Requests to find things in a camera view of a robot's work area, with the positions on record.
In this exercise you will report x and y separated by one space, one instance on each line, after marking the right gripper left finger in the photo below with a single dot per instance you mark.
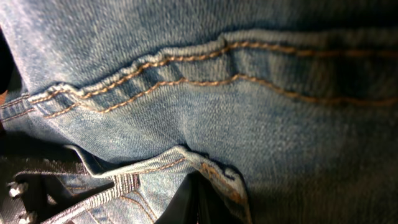
34 190

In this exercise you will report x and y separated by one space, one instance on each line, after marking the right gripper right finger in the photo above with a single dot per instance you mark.
196 202

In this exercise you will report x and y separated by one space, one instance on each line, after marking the light blue denim jeans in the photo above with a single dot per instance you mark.
288 108

